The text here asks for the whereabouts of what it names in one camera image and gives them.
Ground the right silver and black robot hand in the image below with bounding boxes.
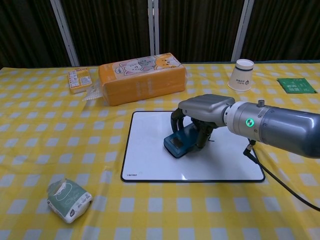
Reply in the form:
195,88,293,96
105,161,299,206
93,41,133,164
170,94,236,150

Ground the blue whiteboard eraser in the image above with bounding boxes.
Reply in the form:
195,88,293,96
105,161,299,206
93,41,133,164
163,124,201,159

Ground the white paper cup upside down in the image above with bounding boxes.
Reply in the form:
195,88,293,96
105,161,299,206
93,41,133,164
227,58,255,92

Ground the orange cat print tissue pack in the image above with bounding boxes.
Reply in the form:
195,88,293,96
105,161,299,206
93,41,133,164
82,52,188,107

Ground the green flat sachet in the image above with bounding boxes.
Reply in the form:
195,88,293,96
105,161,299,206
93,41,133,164
276,77,318,95

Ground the small yellow printed box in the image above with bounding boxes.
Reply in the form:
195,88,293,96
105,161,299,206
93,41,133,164
68,68,93,95

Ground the yellow white checked tablecloth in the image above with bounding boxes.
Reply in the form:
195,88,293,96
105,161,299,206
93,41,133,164
0,61,320,240

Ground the green and white tissue packet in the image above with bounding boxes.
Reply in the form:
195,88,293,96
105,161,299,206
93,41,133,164
46,177,93,224

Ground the white board with dark frame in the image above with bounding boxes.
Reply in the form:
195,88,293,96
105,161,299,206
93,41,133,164
120,110,266,183

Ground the white metal frame post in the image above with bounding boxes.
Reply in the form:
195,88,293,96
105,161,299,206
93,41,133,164
147,0,161,56
49,0,81,67
231,0,256,62

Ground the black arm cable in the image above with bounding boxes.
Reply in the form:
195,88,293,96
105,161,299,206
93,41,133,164
242,139,320,212

